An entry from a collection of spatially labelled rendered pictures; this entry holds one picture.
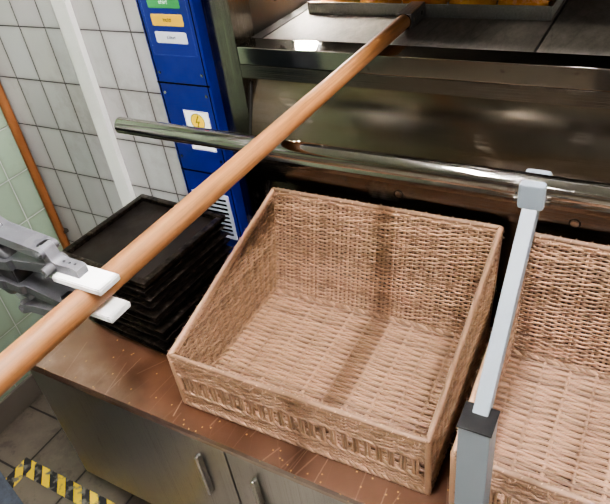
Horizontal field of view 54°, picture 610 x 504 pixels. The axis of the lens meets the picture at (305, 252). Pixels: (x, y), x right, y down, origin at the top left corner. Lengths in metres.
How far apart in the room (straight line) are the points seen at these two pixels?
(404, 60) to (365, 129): 0.18
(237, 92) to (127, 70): 0.33
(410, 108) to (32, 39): 1.06
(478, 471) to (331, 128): 0.79
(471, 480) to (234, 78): 0.97
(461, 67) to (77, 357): 1.09
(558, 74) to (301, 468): 0.84
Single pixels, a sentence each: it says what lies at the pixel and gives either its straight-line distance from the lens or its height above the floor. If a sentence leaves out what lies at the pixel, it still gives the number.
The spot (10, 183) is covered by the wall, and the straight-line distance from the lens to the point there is 2.13.
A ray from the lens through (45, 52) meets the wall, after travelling 1.85.
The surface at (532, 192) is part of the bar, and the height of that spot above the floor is 1.16.
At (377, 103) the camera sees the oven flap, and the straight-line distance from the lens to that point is 1.30.
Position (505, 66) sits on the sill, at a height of 1.17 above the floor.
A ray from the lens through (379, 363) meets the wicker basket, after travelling 1.35.
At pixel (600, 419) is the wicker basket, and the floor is 0.59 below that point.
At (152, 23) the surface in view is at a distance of 1.48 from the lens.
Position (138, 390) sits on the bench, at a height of 0.58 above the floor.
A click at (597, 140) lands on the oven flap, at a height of 1.05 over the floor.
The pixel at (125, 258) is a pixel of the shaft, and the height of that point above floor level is 1.21.
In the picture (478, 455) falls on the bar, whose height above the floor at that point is 0.91.
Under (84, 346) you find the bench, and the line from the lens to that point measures 1.60.
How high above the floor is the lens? 1.58
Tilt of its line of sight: 36 degrees down
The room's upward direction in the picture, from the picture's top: 8 degrees counter-clockwise
